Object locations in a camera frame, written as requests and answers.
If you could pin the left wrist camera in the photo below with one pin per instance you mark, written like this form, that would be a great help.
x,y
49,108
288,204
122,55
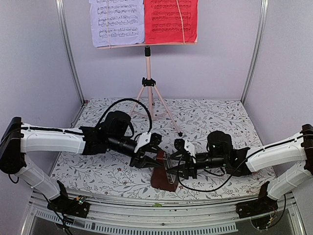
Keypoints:
x,y
148,138

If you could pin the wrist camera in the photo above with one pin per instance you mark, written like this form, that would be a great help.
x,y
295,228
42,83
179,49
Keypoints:
x,y
184,148
148,138

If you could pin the pink music stand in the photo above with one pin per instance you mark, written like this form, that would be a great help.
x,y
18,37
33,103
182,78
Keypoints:
x,y
147,82

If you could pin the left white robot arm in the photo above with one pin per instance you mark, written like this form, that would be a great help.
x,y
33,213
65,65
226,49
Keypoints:
x,y
21,138

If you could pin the aluminium front rail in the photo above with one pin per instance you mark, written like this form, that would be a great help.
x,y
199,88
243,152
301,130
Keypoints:
x,y
160,213

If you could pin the floral table mat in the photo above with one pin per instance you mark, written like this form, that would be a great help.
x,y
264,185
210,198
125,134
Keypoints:
x,y
110,173

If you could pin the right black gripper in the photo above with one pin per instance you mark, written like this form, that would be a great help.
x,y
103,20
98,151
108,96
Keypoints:
x,y
189,159

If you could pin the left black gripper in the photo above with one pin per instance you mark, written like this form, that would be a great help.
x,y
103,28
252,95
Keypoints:
x,y
141,152

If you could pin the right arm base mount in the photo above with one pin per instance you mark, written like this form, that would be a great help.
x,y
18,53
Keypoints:
x,y
256,207

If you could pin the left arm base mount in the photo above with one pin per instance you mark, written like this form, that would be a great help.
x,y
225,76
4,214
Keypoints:
x,y
74,207

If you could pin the right metal frame post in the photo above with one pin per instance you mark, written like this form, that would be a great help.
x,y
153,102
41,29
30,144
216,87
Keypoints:
x,y
256,49

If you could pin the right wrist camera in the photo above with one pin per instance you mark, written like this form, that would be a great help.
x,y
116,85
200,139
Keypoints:
x,y
184,148

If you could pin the purple sheet music page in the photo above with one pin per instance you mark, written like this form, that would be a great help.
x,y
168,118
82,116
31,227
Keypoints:
x,y
117,22

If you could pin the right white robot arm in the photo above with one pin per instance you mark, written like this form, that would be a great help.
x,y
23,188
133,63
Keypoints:
x,y
241,162

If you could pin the brown wooden metronome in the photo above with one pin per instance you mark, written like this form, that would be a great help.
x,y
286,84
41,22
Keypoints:
x,y
159,179

